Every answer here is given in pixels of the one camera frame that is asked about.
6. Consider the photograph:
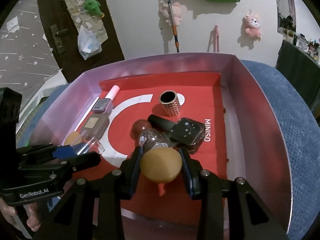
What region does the pink cardboard box tray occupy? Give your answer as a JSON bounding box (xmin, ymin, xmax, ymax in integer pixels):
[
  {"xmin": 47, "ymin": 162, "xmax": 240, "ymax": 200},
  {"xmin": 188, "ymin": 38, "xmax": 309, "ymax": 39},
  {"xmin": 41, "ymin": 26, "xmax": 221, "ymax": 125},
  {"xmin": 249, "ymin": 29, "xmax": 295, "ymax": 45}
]
[{"xmin": 35, "ymin": 54, "xmax": 286, "ymax": 239}]

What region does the clear plastic cup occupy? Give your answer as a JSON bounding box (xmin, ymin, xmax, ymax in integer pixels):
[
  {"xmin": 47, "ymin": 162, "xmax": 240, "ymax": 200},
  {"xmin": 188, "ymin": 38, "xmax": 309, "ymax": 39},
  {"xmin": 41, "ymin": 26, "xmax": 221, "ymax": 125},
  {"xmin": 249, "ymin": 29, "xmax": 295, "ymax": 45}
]
[{"xmin": 72, "ymin": 130, "xmax": 105, "ymax": 155}]

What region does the orange handled mop stick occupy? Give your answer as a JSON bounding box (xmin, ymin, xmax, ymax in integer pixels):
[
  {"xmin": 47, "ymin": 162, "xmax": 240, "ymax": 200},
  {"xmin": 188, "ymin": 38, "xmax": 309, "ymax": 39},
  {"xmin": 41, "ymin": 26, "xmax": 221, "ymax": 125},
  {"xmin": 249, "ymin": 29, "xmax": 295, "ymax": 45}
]
[{"xmin": 167, "ymin": 0, "xmax": 180, "ymax": 53}]

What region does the dark cloth side table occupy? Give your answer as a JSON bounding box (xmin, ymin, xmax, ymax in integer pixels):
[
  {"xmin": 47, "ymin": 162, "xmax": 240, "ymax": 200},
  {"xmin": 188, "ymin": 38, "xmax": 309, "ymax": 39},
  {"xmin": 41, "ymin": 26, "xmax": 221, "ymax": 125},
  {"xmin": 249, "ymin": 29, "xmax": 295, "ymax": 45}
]
[{"xmin": 276, "ymin": 40, "xmax": 319, "ymax": 111}]

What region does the black nail polish bottle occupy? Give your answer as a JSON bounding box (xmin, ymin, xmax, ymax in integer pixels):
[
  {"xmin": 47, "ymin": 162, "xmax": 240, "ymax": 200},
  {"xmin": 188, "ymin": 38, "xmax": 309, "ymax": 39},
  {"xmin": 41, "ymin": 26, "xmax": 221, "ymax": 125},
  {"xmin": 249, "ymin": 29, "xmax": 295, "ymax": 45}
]
[{"xmin": 147, "ymin": 114, "xmax": 205, "ymax": 154}]

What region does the pink plush toy on wall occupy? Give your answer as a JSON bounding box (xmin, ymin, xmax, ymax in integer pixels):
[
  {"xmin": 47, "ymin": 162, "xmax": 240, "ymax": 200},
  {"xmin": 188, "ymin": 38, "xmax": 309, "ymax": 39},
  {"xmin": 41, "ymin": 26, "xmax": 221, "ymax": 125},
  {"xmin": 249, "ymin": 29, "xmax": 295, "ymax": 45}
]
[{"xmin": 245, "ymin": 15, "xmax": 261, "ymax": 41}]

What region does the gold studded ring cylinder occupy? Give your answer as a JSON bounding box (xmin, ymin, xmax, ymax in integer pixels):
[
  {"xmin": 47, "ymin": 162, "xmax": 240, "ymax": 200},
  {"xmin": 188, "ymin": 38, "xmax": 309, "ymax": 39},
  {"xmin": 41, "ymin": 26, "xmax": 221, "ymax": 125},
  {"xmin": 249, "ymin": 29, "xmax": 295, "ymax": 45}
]
[{"xmin": 159, "ymin": 90, "xmax": 181, "ymax": 117}]

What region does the white plastic bag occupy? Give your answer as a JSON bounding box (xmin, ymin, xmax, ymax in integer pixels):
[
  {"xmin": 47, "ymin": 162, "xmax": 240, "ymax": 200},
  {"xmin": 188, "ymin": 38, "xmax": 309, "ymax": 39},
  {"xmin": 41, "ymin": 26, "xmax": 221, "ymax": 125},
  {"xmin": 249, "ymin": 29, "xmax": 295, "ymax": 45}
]
[{"xmin": 78, "ymin": 25, "xmax": 102, "ymax": 60}]

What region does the person hand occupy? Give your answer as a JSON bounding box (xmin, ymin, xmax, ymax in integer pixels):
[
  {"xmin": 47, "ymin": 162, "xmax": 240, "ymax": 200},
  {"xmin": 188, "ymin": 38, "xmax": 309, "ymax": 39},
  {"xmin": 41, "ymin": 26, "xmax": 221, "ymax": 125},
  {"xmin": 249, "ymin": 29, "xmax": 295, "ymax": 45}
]
[{"xmin": 1, "ymin": 198, "xmax": 49, "ymax": 232}]

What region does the orange makeup sponge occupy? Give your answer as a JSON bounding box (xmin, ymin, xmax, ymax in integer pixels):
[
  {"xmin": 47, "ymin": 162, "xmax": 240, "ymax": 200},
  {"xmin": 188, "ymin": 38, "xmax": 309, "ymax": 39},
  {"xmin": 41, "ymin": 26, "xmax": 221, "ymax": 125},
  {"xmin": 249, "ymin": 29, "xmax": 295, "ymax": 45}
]
[
  {"xmin": 64, "ymin": 131, "xmax": 82, "ymax": 146},
  {"xmin": 140, "ymin": 147, "xmax": 182, "ymax": 183}
]

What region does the blue textured table mat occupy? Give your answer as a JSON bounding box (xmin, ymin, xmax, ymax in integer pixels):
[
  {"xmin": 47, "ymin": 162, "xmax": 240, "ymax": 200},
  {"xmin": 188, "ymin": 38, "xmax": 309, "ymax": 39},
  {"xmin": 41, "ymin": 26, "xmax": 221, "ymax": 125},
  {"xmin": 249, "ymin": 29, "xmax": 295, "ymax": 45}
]
[{"xmin": 18, "ymin": 53, "xmax": 319, "ymax": 239}]

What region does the green plush on door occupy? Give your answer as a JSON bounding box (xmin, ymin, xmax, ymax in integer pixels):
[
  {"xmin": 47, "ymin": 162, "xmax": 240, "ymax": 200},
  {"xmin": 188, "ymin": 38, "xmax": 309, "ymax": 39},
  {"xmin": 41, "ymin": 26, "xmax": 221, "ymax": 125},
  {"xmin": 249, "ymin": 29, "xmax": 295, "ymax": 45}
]
[{"xmin": 84, "ymin": 0, "xmax": 104, "ymax": 18}]

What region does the dark wooden door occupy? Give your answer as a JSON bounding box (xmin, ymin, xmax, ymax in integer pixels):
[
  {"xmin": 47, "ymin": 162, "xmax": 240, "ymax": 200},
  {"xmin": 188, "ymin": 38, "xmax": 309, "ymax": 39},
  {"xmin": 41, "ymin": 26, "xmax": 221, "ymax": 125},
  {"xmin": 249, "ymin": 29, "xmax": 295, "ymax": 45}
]
[{"xmin": 37, "ymin": 0, "xmax": 124, "ymax": 82}]

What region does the pink hanger on wall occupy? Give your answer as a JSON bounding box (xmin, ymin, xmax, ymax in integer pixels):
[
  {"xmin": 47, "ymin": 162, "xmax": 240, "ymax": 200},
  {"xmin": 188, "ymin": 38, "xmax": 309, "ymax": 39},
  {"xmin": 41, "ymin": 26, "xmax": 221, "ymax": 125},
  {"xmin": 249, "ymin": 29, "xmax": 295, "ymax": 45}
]
[{"xmin": 207, "ymin": 25, "xmax": 220, "ymax": 53}]

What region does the light pink plush behind stick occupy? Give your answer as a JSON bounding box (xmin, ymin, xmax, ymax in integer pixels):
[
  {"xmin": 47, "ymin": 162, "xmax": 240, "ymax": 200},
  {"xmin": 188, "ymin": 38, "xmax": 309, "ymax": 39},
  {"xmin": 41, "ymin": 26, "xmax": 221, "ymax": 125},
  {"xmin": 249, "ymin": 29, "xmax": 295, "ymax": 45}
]
[{"xmin": 159, "ymin": 1, "xmax": 182, "ymax": 27}]

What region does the pink cap nail polish bottle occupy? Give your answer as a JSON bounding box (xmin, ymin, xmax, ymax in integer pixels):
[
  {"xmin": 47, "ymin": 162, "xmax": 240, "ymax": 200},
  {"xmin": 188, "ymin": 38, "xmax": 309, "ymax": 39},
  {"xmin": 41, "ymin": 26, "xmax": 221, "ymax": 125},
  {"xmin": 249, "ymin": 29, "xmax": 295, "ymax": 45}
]
[{"xmin": 92, "ymin": 85, "xmax": 120, "ymax": 114}]

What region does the brown square compact case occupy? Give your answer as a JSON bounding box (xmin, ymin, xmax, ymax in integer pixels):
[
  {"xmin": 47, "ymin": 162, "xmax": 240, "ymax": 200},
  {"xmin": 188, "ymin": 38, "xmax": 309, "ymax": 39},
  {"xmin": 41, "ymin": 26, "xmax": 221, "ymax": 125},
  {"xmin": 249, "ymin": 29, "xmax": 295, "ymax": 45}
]
[{"xmin": 80, "ymin": 114, "xmax": 110, "ymax": 140}]

